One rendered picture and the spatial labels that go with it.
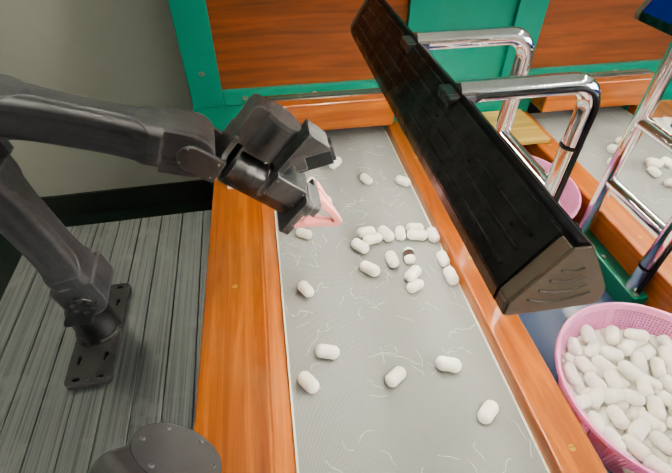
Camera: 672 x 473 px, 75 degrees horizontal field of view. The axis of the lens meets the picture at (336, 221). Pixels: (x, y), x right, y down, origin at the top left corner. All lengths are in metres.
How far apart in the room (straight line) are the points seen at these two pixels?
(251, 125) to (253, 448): 0.39
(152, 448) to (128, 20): 1.64
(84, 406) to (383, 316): 0.47
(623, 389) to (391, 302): 0.34
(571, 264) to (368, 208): 0.60
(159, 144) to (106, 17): 1.30
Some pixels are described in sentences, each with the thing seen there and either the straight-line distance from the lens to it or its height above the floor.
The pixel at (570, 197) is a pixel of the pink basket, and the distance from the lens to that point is 1.02.
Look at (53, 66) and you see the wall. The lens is 1.95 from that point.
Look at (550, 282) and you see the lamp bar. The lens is 0.34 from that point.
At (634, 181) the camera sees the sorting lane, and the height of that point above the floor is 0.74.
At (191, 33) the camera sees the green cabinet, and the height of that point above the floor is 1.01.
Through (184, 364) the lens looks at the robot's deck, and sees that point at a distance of 0.78.
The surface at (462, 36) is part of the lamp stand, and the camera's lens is 0.63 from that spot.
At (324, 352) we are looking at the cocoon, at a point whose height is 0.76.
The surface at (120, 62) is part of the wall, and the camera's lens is 1.88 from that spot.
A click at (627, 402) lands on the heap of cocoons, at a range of 0.75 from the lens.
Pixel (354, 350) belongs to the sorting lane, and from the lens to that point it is 0.67.
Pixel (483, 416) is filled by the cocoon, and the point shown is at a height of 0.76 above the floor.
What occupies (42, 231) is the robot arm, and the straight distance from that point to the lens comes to 0.68.
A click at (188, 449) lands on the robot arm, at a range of 0.32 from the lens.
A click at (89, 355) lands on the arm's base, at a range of 0.84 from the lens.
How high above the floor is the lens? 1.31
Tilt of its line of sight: 42 degrees down
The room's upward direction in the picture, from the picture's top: straight up
